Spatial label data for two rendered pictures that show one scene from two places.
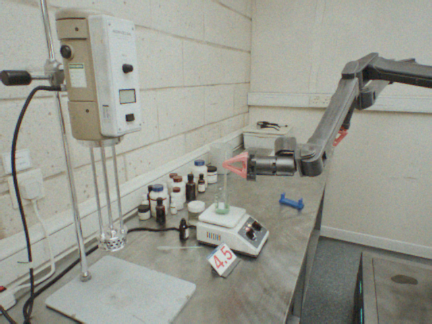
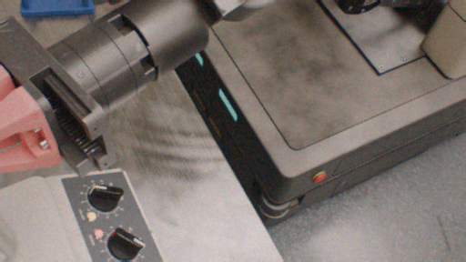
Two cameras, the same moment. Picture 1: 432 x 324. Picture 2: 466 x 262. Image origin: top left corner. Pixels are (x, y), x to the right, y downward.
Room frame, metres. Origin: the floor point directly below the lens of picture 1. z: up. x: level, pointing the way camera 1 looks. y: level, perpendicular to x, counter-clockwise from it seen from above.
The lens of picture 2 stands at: (0.61, -0.01, 1.28)
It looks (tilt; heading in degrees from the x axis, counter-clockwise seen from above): 58 degrees down; 299
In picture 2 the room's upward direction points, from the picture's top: 10 degrees clockwise
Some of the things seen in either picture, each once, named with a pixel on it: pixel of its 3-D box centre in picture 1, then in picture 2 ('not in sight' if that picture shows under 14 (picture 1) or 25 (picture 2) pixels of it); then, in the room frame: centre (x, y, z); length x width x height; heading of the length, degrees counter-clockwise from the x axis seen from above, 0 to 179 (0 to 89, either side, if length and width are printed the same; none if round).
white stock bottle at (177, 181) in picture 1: (177, 189); not in sight; (1.10, 0.16, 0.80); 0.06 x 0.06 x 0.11
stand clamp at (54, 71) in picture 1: (34, 72); not in sight; (0.57, 0.35, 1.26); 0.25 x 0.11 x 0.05; 65
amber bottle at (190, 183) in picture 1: (190, 186); not in sight; (1.13, 0.11, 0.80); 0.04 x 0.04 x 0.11
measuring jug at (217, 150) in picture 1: (221, 157); not in sight; (1.50, -0.03, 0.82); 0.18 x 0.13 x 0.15; 170
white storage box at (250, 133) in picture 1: (268, 136); not in sight; (2.09, -0.38, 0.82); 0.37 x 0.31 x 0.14; 156
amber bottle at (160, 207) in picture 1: (160, 209); not in sight; (0.94, 0.20, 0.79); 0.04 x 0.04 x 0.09
